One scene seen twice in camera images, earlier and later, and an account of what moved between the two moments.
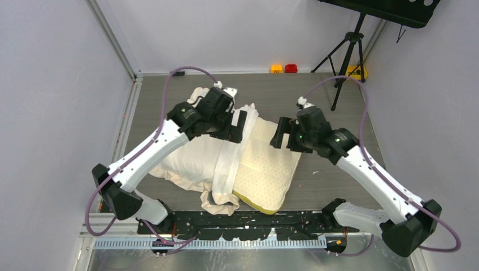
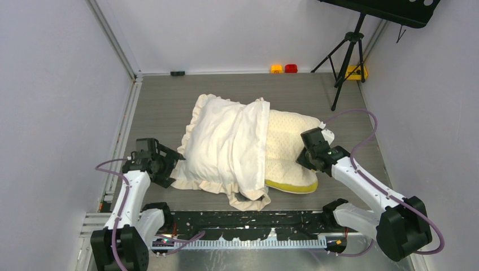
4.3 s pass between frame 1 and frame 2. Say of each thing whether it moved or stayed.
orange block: stayed
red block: stayed
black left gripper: moved
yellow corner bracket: stayed
